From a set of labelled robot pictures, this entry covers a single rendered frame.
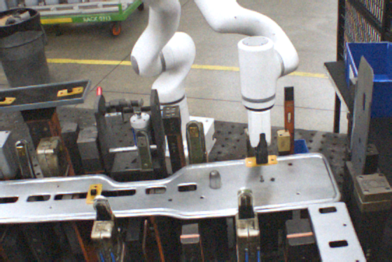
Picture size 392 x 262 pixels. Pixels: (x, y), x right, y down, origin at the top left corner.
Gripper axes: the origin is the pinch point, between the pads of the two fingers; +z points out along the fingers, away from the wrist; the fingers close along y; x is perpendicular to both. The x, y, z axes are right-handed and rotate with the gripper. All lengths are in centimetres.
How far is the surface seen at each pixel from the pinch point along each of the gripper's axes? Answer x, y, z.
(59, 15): -179, -410, 81
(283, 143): 7.5, -11.0, 5.2
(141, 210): -32.6, 7.8, 9.1
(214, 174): -12.6, 0.8, 4.6
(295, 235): 6.0, 20.1, 11.1
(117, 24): -111, -393, 95
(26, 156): -69, -13, 3
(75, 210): -51, 6, 9
